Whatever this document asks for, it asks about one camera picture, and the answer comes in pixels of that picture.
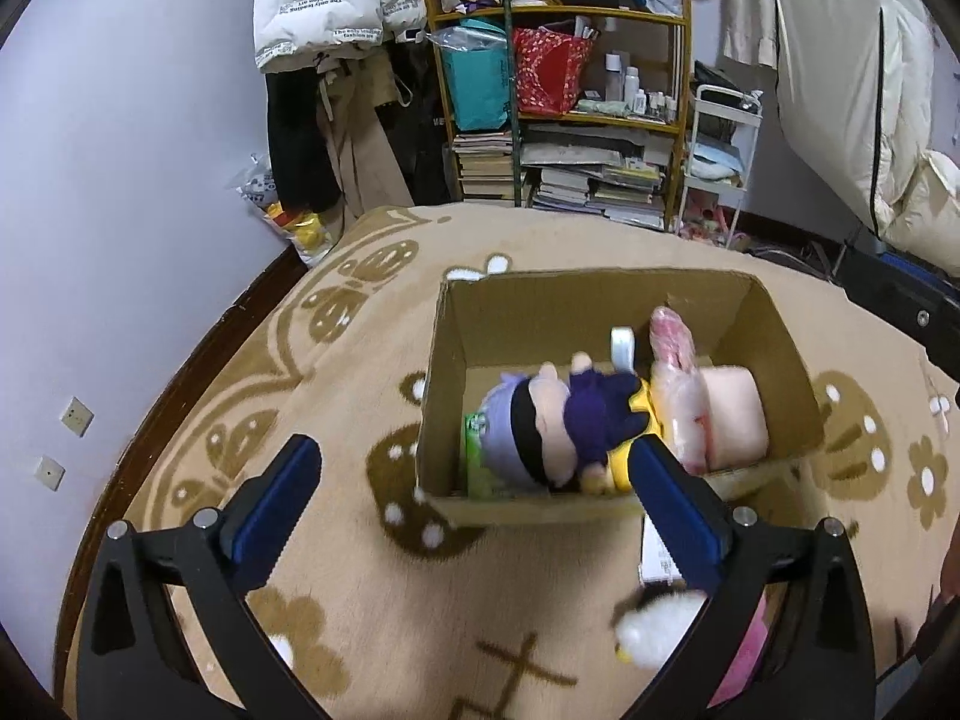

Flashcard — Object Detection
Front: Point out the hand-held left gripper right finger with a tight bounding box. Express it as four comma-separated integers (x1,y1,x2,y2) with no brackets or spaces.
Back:
628,435,878,720

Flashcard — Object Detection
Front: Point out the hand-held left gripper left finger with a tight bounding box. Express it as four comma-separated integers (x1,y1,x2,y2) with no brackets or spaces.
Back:
77,433,323,720

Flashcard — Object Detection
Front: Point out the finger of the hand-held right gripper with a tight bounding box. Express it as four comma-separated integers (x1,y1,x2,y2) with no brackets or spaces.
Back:
844,240,960,387

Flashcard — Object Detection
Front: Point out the yellow dog plush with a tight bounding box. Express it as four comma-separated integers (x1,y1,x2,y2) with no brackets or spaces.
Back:
607,379,665,494

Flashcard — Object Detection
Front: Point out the pink plastic-wrapped packet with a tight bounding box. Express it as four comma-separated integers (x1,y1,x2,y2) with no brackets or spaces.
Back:
649,306,710,473

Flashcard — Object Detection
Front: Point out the pink swirl roll plush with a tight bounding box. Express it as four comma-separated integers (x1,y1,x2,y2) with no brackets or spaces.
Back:
701,364,770,473

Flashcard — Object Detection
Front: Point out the purple-haired plush doll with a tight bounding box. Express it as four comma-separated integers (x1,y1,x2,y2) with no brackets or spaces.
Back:
480,351,650,496

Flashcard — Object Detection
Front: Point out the white ring-shaped object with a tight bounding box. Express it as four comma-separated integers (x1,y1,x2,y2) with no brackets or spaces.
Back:
609,326,639,377

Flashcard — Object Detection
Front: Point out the green tissue packet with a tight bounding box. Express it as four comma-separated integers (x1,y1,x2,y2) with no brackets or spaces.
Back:
463,412,518,497

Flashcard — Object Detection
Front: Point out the cardboard box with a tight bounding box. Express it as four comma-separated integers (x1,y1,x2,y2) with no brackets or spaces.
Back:
415,268,826,527

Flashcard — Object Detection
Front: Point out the white labelled packet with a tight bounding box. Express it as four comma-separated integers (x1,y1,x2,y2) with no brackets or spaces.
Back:
640,514,683,587

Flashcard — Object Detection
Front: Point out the cream duvet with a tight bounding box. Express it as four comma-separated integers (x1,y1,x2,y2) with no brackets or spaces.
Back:
877,150,960,276

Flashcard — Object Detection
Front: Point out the white fluffy plush toy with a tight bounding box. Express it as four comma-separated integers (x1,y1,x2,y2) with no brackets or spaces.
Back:
611,589,710,667

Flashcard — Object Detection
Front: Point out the beige floral rug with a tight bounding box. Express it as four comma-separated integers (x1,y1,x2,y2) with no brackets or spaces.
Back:
60,202,960,720

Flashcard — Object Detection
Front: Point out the light blue cloth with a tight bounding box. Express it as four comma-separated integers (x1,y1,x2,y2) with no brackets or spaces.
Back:
686,146,743,181

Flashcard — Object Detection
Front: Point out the white padded mattress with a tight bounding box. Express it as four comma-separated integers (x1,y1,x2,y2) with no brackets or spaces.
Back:
769,0,960,256

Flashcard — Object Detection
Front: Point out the white trolley cart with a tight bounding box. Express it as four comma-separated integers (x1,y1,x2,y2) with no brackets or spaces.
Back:
675,82,764,245

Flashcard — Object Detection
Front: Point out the plastic bag of toys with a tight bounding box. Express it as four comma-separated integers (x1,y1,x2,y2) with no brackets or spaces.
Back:
236,154,335,268

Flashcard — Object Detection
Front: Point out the black bag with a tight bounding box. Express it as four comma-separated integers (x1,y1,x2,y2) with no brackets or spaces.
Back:
691,60,751,143

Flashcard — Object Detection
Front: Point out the large pile of books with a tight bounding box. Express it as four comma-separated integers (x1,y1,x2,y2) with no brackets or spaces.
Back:
521,124,668,230

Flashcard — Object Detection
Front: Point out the group of toiletry bottles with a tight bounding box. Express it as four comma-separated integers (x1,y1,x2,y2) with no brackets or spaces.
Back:
600,51,680,122

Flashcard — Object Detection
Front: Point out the black hanging coat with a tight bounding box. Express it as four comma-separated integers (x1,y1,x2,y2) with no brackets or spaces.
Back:
266,67,343,213

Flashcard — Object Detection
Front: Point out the beige hanging garment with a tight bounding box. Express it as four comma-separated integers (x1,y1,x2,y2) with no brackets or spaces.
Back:
315,52,413,223

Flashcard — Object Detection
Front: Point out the small stack of books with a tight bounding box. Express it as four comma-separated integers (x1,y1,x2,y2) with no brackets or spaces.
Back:
452,131,518,202

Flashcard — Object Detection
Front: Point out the black hanging garment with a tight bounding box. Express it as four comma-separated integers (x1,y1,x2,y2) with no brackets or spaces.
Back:
375,37,455,206

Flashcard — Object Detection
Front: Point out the red patterned bag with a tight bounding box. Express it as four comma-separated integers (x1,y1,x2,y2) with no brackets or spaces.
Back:
512,26,595,117

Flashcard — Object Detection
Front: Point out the teal bag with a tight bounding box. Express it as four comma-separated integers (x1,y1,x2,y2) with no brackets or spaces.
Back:
441,41,511,132

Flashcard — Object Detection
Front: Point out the wooden shelf rack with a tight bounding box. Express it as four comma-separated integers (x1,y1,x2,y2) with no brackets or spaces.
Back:
416,0,695,233

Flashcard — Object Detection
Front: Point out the clear plastic bag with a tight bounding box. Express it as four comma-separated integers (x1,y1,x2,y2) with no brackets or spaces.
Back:
427,21,508,55

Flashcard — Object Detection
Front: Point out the white puffer jacket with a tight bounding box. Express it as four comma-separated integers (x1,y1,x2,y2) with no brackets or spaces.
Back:
251,0,421,74

